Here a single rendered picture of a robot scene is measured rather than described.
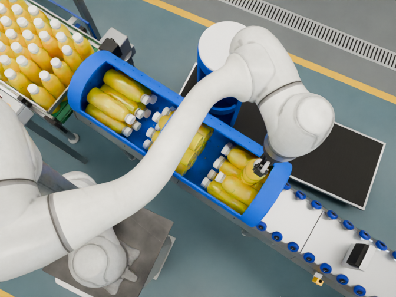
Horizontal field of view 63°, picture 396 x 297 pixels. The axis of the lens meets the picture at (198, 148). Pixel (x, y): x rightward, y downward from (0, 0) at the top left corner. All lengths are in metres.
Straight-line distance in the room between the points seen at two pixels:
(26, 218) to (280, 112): 0.46
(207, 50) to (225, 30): 0.13
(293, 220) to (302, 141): 0.87
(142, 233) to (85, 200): 0.80
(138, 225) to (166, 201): 1.03
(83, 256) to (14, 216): 0.56
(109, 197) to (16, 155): 0.16
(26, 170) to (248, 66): 0.43
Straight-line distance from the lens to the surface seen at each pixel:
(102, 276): 1.09
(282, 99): 0.64
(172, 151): 0.57
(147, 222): 1.32
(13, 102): 1.52
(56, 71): 1.54
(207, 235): 2.32
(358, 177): 2.48
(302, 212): 1.47
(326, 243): 1.50
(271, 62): 0.66
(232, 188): 1.20
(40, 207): 0.55
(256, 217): 1.16
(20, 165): 0.59
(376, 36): 3.20
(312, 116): 0.60
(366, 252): 1.40
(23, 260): 0.55
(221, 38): 1.55
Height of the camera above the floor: 2.32
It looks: 75 degrees down
